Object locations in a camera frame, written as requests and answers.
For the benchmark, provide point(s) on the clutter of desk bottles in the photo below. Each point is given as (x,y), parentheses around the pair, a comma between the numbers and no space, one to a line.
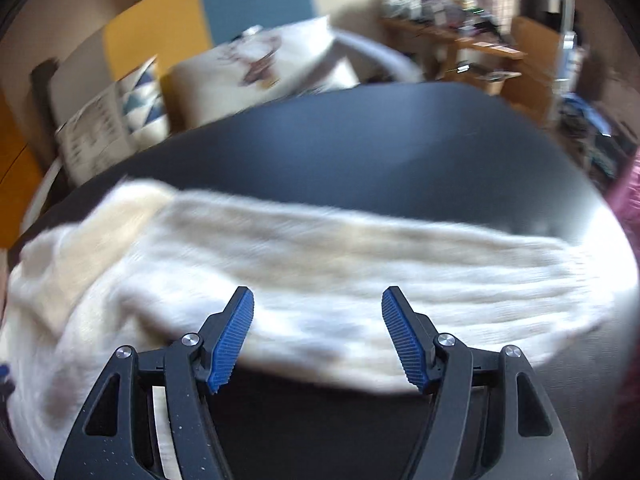
(440,5)

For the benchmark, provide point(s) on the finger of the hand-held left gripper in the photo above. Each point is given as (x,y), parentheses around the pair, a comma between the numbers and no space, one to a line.
(3,371)

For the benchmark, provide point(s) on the grey yellow blue sofa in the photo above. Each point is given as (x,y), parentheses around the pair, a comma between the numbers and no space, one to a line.
(160,15)

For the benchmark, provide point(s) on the metal drip stand pole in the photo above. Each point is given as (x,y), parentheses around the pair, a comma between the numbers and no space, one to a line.
(567,20)

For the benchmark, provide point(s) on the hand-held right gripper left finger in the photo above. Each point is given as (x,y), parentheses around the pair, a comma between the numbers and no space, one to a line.
(230,340)

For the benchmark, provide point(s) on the wooden desk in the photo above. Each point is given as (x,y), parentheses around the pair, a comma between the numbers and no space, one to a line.
(450,40)

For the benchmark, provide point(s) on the pink bed quilt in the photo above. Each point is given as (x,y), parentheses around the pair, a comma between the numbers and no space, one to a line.
(627,200)

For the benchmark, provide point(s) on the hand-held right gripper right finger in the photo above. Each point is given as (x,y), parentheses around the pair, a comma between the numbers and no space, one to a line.
(407,340)

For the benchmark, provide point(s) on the white knit sweater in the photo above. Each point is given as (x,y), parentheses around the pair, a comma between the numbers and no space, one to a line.
(325,260)

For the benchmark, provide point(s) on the wooden cabinet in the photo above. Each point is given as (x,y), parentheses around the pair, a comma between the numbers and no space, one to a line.
(532,60)

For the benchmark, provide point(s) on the deer print pillow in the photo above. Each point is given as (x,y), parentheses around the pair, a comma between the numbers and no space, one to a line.
(260,75)

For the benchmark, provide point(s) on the striped animal print pillow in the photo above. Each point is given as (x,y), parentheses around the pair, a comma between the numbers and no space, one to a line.
(100,125)

